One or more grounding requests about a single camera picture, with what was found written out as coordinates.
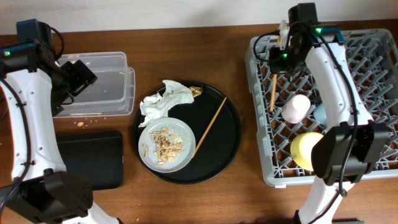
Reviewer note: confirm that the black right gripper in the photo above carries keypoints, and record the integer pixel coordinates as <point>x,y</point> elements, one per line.
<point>274,65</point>

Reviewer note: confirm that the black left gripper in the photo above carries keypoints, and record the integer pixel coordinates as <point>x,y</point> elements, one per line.
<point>84,77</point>

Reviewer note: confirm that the pink cup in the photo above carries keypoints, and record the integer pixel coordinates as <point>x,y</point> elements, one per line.
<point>295,110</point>

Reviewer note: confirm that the wooden chopstick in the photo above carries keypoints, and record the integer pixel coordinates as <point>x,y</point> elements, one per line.
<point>209,126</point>
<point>274,84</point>

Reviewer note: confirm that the light blue cup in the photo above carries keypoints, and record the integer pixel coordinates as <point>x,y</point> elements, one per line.
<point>319,114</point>

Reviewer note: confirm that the white napkin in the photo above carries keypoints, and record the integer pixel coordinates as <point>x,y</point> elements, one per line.
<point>157,106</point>

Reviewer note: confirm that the gold foil wrapper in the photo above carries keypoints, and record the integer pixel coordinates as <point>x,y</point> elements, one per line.
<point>196,90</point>

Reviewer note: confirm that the yellow bowl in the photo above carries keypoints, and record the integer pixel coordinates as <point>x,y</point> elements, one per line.
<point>301,149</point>

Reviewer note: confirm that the food scraps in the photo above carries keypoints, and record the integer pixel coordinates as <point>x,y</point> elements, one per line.
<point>168,144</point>

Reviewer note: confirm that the grey plate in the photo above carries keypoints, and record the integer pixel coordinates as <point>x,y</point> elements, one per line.
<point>146,147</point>

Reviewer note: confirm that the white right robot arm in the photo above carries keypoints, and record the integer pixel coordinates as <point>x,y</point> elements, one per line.
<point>353,140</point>

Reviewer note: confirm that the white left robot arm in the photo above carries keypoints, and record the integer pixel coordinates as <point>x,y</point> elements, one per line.
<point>35,87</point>

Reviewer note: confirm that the clear plastic bin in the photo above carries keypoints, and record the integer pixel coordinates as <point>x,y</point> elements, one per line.
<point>111,95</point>

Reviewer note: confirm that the black rectangular bin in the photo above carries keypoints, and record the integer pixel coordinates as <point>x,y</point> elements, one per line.
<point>97,156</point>

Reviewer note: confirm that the round black tray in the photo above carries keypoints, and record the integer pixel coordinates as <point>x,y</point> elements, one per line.
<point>221,143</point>

